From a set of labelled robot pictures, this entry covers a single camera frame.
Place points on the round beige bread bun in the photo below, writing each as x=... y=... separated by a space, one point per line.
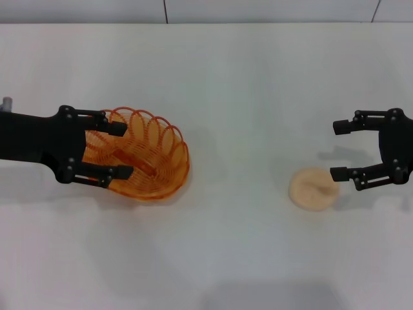
x=309 y=193

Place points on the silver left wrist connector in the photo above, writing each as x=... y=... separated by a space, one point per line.
x=7 y=104

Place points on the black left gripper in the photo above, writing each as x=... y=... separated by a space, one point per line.
x=35 y=139

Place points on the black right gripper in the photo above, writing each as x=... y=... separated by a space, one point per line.
x=398 y=145

